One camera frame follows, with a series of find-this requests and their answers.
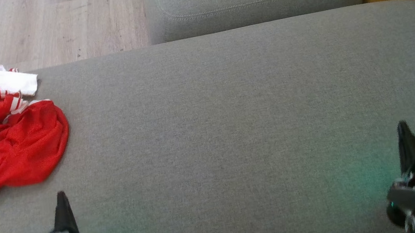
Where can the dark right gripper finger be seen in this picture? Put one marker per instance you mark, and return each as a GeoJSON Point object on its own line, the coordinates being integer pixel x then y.
{"type": "Point", "coordinates": [411, 154]}

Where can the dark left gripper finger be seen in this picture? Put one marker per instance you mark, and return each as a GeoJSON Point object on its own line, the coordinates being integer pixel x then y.
{"type": "Point", "coordinates": [64, 215]}

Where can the grey fabric sofa seat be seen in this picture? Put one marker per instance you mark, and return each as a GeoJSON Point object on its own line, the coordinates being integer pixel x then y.
{"type": "Point", "coordinates": [233, 129]}

